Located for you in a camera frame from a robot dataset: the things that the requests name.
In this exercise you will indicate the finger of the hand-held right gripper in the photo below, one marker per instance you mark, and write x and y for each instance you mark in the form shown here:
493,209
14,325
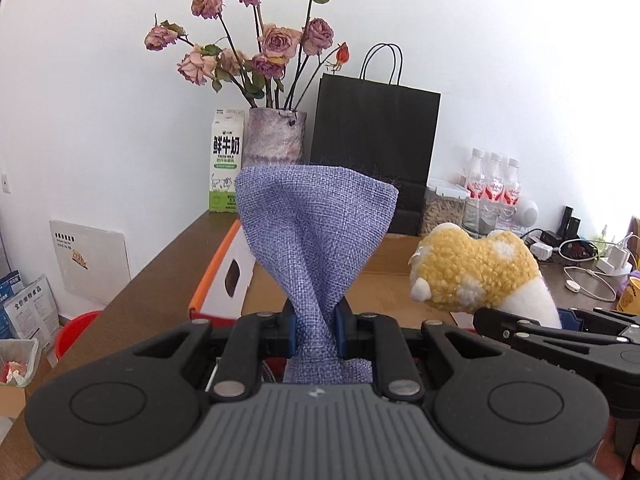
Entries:
550,337
567,319

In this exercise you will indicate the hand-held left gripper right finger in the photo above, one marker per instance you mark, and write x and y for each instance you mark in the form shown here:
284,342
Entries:
342,332

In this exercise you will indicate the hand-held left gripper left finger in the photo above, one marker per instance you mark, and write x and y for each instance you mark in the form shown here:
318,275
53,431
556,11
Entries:
289,332

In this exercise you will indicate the red cardboard box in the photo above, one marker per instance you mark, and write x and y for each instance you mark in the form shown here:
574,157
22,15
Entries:
390,285

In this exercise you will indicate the yellow and white plush toy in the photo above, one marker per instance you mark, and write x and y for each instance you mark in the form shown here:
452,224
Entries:
465,270

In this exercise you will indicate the blue burlap pouch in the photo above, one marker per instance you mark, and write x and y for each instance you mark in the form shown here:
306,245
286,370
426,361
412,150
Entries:
315,220

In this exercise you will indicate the yellow paper cup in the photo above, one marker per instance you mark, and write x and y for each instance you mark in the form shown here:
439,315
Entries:
629,297

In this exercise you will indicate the white plug adapter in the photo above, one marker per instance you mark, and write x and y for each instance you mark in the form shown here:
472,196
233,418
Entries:
541,251

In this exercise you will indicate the black upright device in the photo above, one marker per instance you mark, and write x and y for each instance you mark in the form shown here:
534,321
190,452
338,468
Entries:
570,222

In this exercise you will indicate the white round speaker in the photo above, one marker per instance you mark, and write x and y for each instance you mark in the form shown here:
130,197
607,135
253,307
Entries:
528,211

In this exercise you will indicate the red label water bottle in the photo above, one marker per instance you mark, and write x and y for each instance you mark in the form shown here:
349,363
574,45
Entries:
512,187
494,185
475,180

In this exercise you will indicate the clear jar of seeds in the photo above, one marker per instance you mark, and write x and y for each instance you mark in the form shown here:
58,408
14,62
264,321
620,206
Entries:
442,210

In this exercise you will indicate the white and green milk carton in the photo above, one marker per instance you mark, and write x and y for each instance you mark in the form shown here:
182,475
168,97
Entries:
226,160

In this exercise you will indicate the purple ceramic vase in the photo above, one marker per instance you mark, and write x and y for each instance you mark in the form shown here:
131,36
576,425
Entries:
275,135

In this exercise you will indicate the black paper bag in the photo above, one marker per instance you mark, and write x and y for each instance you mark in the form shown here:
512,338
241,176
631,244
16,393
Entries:
375,130

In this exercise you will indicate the white board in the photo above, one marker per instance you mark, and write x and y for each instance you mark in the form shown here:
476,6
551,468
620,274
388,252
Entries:
90,260

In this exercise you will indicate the red plastic bucket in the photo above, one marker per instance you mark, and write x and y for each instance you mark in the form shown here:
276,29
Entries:
75,335

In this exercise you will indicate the white printed booklet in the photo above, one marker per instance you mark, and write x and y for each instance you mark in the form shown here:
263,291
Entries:
32,315

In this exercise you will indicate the lined trash bin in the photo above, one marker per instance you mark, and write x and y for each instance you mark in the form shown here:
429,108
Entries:
17,360

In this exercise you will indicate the bunch of dried roses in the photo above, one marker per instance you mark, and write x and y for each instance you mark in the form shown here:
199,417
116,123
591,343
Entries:
265,45

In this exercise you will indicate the white wall charger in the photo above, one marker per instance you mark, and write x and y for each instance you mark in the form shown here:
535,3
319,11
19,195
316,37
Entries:
616,260

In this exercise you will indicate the white wall socket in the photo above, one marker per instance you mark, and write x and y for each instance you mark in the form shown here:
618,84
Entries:
4,182

